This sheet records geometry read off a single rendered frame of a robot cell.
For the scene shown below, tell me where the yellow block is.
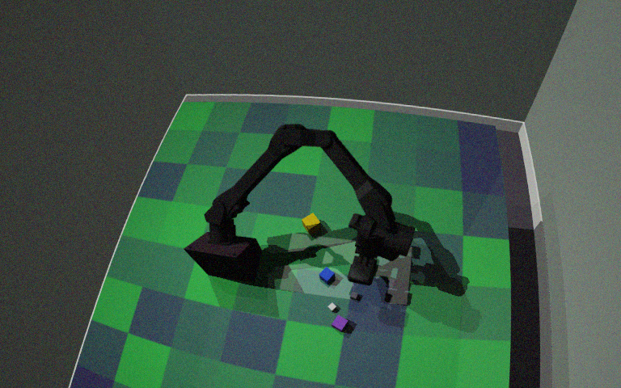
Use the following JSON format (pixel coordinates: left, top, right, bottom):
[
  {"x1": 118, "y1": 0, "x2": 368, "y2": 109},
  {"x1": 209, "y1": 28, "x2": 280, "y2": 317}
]
[{"x1": 302, "y1": 213, "x2": 322, "y2": 235}]

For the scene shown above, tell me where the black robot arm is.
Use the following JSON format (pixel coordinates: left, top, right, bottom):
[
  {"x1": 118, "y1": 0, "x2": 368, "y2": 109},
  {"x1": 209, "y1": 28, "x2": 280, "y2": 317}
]
[{"x1": 205, "y1": 124, "x2": 415, "y2": 262}]

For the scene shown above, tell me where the blue cube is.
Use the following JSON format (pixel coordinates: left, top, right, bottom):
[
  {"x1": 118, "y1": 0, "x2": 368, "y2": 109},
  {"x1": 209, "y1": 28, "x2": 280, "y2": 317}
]
[{"x1": 319, "y1": 267, "x2": 335, "y2": 285}]

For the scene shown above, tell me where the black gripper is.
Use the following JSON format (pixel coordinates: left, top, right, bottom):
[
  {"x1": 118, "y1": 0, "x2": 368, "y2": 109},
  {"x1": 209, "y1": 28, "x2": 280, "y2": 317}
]
[{"x1": 348, "y1": 239, "x2": 382, "y2": 286}]

